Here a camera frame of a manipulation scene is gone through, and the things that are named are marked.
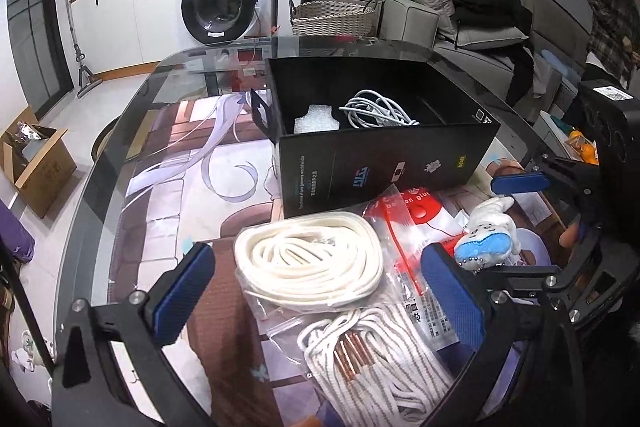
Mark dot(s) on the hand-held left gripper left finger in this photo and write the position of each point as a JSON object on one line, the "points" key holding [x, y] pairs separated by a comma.
{"points": [[185, 292]]}

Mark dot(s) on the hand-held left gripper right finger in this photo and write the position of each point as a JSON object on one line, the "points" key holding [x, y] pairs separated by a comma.
{"points": [[452, 297]]}

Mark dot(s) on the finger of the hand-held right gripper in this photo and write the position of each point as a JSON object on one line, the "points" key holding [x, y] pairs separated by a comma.
{"points": [[525, 276], [520, 183]]}

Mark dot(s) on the white and blue plush toy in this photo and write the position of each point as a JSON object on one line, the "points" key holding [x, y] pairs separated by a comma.
{"points": [[487, 232]]}

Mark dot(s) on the red and white plastic bag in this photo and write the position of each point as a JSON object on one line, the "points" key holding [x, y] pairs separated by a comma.
{"points": [[430, 212]]}

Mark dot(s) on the black cardboard box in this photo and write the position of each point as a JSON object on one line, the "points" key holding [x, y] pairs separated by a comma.
{"points": [[375, 167]]}

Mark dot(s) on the person's right hand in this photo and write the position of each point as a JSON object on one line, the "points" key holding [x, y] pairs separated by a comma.
{"points": [[570, 235]]}

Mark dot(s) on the person's left hand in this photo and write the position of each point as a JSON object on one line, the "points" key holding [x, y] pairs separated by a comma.
{"points": [[311, 422]]}

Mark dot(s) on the oranges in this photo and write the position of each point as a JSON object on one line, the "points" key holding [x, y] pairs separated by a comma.
{"points": [[585, 149]]}

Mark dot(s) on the printed table mat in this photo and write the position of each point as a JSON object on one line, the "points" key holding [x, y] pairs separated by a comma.
{"points": [[165, 207]]}

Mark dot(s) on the light blue pillow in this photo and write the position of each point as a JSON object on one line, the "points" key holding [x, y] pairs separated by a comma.
{"points": [[552, 59]]}

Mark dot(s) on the plaid shirt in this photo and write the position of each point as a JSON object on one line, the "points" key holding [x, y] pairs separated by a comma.
{"points": [[612, 22]]}

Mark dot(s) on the round brown floor mat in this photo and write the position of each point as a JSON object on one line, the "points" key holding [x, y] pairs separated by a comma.
{"points": [[102, 139]]}

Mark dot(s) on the purple cloth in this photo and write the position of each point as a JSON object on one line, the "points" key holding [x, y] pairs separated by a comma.
{"points": [[15, 234]]}

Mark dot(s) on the brown cardboard box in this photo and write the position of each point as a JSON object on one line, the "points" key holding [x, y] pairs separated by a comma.
{"points": [[45, 177]]}

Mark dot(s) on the black jacket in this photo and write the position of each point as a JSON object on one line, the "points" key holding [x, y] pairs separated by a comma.
{"points": [[480, 4]]}

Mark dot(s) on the grey sofa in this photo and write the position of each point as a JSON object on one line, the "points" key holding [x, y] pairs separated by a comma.
{"points": [[410, 19]]}

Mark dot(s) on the white bubble wrap piece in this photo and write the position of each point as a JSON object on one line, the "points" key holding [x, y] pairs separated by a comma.
{"points": [[315, 119]]}

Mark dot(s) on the wicker laundry basket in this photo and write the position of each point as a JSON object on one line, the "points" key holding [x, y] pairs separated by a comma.
{"points": [[330, 19]]}

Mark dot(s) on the grey floor mop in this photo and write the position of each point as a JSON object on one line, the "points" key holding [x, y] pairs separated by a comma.
{"points": [[75, 42]]}

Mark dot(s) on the white kitchen cabinet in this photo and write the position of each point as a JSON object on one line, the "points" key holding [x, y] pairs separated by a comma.
{"points": [[115, 17]]}

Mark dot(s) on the glass balcony door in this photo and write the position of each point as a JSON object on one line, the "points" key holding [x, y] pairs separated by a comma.
{"points": [[35, 17]]}

